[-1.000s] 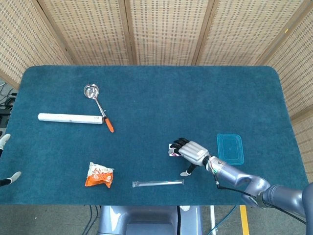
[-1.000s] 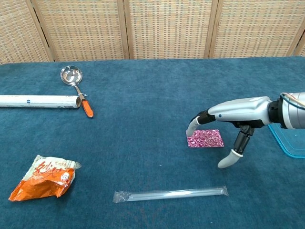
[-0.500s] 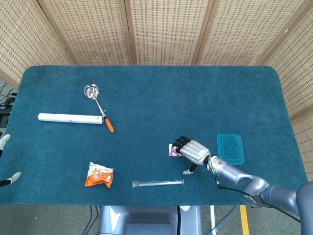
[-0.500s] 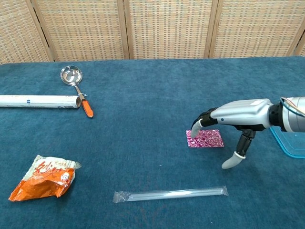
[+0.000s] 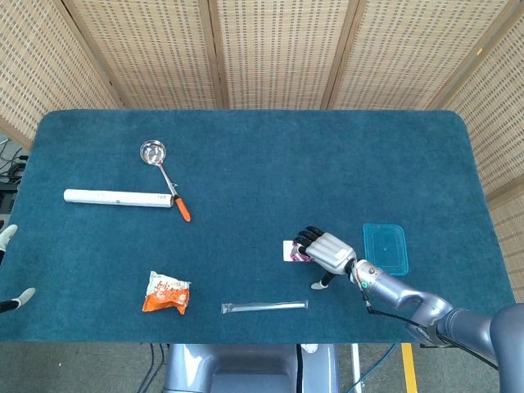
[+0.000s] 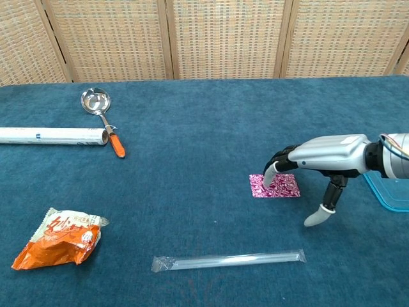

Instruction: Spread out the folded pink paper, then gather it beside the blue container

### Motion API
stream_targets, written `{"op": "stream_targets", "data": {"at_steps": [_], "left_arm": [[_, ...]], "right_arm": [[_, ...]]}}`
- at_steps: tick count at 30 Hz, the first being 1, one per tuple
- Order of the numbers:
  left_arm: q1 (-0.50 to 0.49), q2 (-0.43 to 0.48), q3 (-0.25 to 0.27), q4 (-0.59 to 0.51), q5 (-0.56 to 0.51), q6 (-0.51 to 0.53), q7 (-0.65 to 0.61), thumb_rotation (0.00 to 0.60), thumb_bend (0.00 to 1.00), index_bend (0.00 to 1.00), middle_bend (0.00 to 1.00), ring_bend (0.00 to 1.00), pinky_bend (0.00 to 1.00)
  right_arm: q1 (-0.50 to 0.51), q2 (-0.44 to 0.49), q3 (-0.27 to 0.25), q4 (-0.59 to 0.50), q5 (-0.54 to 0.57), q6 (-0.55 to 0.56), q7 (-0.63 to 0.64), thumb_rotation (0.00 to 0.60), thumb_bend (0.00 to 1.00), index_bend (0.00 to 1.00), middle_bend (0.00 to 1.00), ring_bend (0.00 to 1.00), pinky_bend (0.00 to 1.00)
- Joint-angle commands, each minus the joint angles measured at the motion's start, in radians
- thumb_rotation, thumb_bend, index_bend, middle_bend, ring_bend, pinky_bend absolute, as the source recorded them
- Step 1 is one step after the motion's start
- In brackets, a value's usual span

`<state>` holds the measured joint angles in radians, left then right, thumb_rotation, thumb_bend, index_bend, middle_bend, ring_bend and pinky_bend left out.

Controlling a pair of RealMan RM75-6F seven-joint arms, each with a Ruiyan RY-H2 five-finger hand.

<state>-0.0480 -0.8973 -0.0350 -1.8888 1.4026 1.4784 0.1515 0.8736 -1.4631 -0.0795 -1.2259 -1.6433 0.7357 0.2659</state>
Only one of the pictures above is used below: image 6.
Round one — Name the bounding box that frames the white film roll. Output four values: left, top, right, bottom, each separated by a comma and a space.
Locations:
0, 127, 109, 147

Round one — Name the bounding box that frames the translucent blue plastic lid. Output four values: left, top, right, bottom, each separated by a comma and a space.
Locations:
362, 174, 409, 213

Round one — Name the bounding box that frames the steel ladle orange handle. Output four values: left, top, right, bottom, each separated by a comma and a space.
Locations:
80, 87, 127, 159

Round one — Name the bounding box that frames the woven rattan screen panel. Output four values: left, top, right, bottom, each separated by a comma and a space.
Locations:
41, 0, 175, 83
279, 0, 409, 79
0, 0, 73, 87
164, 0, 293, 81

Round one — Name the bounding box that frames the clear wrapped straw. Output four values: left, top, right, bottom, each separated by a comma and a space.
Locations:
151, 248, 307, 273

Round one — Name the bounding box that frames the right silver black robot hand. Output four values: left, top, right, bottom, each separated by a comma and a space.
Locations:
263, 134, 372, 227

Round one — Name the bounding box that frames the pink patterned card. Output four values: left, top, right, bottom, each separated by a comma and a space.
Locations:
249, 173, 302, 199

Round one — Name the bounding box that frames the blue plush table cover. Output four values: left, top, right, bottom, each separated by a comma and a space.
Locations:
0, 75, 409, 307

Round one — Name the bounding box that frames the orange white snack bag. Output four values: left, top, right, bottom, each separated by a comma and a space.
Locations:
11, 207, 110, 271

